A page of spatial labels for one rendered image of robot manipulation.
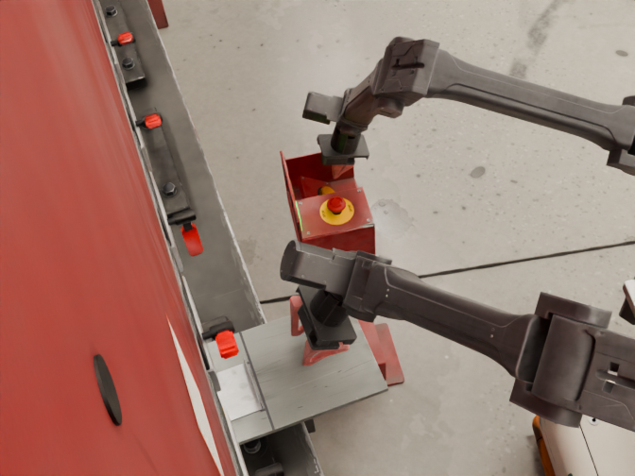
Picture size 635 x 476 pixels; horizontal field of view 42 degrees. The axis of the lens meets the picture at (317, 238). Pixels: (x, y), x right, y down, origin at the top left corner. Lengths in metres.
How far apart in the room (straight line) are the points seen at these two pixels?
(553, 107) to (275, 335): 0.55
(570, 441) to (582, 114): 1.04
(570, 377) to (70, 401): 0.63
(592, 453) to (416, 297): 1.18
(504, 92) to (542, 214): 1.60
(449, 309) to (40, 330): 0.76
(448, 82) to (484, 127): 1.83
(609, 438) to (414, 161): 1.21
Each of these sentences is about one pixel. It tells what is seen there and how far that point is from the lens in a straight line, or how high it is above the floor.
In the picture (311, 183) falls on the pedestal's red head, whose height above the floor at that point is 0.74.
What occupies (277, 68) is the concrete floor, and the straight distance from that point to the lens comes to 3.23.
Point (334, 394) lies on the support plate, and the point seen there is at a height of 1.00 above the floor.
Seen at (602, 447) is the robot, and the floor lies 0.28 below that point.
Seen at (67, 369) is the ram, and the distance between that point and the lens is 0.17.
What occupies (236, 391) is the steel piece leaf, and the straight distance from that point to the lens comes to 1.30.
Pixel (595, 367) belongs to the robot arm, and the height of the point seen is 1.50.
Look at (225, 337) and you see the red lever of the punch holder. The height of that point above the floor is 1.30.
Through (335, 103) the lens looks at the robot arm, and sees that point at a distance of 1.65.
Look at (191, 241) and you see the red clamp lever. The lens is 1.22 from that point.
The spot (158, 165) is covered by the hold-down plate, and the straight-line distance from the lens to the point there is 1.73.
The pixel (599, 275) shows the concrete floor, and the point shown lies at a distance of 2.66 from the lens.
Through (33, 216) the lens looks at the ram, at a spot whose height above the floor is 2.02.
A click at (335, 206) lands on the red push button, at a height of 0.81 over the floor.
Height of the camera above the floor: 2.16
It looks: 54 degrees down
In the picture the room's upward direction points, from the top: 7 degrees counter-clockwise
